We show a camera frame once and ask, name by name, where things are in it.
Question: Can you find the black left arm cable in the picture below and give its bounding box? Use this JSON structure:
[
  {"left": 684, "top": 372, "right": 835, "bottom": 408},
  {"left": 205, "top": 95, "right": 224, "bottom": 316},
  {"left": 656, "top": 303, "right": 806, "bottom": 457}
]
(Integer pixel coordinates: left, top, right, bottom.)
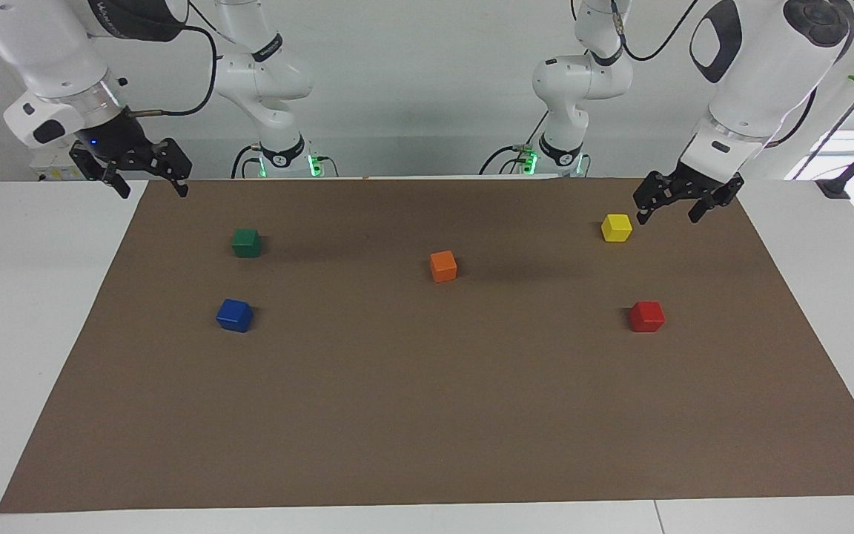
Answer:
[{"left": 609, "top": 0, "right": 702, "bottom": 62}]

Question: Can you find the blue cube block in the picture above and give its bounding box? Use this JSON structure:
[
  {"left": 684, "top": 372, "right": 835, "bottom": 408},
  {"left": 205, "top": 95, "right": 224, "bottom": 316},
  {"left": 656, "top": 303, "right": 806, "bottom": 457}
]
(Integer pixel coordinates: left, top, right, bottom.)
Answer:
[{"left": 216, "top": 299, "right": 254, "bottom": 333}]

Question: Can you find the brown table mat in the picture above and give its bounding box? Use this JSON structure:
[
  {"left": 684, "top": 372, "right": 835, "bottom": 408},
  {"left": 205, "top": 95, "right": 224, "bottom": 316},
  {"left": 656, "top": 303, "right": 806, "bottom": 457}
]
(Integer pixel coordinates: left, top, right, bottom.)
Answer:
[{"left": 0, "top": 177, "right": 854, "bottom": 514}]

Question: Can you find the green cube block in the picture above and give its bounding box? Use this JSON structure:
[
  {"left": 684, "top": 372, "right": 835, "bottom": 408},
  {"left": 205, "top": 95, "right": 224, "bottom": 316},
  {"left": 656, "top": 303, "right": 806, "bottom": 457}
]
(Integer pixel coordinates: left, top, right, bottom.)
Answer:
[{"left": 231, "top": 228, "right": 262, "bottom": 259}]

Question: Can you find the black left base cable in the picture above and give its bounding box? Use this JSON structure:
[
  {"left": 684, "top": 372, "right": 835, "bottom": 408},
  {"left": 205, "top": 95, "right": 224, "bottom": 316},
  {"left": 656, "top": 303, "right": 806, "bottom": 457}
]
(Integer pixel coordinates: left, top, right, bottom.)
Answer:
[{"left": 480, "top": 111, "right": 551, "bottom": 177}]

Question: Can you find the orange cube block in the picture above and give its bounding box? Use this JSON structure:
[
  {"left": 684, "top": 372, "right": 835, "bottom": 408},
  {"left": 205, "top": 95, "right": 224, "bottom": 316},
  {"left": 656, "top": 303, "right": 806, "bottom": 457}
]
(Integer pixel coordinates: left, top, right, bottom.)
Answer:
[{"left": 429, "top": 251, "right": 458, "bottom": 283}]

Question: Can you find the yellow cube block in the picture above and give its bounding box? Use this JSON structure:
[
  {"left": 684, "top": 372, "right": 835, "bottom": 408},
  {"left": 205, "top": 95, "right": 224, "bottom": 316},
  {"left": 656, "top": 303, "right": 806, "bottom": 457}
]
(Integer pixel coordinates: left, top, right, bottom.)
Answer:
[{"left": 601, "top": 214, "right": 633, "bottom": 243}]

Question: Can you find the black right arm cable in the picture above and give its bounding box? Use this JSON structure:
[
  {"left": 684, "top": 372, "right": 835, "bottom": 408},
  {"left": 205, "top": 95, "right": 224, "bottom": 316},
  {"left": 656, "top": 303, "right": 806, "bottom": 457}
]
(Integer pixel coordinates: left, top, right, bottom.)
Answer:
[{"left": 128, "top": 22, "right": 219, "bottom": 118}]

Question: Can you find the white box yellow label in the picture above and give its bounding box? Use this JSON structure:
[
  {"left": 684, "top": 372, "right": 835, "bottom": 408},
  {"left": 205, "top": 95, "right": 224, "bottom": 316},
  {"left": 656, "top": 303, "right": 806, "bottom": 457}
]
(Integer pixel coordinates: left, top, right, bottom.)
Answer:
[{"left": 30, "top": 145, "right": 94, "bottom": 182}]

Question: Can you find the red cube block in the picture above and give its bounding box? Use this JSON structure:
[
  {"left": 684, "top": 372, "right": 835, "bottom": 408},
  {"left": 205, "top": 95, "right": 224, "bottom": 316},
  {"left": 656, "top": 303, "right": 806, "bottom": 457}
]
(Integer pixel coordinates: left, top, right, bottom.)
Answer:
[{"left": 629, "top": 300, "right": 666, "bottom": 333}]

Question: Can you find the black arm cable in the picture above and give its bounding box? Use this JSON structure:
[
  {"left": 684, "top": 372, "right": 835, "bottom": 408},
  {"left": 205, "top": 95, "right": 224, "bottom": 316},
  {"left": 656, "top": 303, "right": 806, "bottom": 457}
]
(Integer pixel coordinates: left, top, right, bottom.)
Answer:
[
  {"left": 128, "top": 22, "right": 219, "bottom": 118},
  {"left": 609, "top": 0, "right": 702, "bottom": 62}
]

